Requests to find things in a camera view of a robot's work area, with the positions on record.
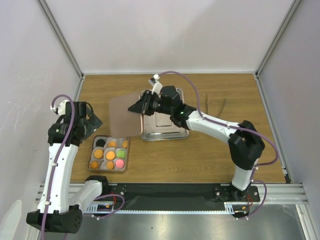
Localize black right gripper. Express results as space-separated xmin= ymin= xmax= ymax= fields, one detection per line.
xmin=128 ymin=90 xmax=173 ymax=117

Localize black sandwich cookie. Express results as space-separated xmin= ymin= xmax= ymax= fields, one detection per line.
xmin=95 ymin=139 xmax=106 ymax=147

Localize rose gold tin lid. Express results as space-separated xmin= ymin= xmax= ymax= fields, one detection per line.
xmin=109 ymin=92 xmax=143 ymax=138

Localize orange chip cookie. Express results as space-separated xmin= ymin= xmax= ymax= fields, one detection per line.
xmin=107 ymin=141 xmax=117 ymax=148

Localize tan round biscuit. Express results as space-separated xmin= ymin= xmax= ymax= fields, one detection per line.
xmin=122 ymin=140 xmax=128 ymax=148
xmin=105 ymin=151 xmax=116 ymax=161
xmin=93 ymin=149 xmax=104 ymax=159

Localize rose gold cookie tin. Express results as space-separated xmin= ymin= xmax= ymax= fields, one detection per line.
xmin=87 ymin=135 xmax=130 ymax=174

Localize green round cookie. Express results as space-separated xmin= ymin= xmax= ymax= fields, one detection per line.
xmin=116 ymin=149 xmax=127 ymax=159

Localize orange leaf cookie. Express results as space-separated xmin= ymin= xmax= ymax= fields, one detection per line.
xmin=89 ymin=161 xmax=100 ymax=170

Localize orange pumpkin cookie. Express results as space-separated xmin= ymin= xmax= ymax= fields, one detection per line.
xmin=106 ymin=161 xmax=115 ymax=170

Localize pink round cookie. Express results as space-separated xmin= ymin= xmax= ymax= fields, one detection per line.
xmin=115 ymin=158 xmax=125 ymax=169

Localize silver metal tongs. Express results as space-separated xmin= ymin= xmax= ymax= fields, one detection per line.
xmin=204 ymin=94 xmax=227 ymax=118

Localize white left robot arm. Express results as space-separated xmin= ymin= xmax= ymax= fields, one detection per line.
xmin=26 ymin=100 xmax=110 ymax=234

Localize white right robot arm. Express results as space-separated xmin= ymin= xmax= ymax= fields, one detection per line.
xmin=128 ymin=86 xmax=265 ymax=201

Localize silver metal baking tray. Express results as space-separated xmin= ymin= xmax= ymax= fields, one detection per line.
xmin=139 ymin=87 xmax=190 ymax=142

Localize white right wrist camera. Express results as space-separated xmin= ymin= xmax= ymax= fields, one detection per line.
xmin=148 ymin=74 xmax=163 ymax=95

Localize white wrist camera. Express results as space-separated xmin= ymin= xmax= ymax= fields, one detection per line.
xmin=148 ymin=74 xmax=163 ymax=95
xmin=50 ymin=99 xmax=69 ymax=116

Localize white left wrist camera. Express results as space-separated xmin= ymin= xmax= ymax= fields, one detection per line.
xmin=50 ymin=99 xmax=69 ymax=116

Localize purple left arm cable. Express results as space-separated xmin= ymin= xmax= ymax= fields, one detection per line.
xmin=39 ymin=94 xmax=76 ymax=240

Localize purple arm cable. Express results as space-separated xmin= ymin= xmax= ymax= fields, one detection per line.
xmin=39 ymin=94 xmax=76 ymax=240
xmin=158 ymin=71 xmax=280 ymax=220

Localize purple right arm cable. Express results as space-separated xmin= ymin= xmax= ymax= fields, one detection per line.
xmin=158 ymin=71 xmax=280 ymax=220

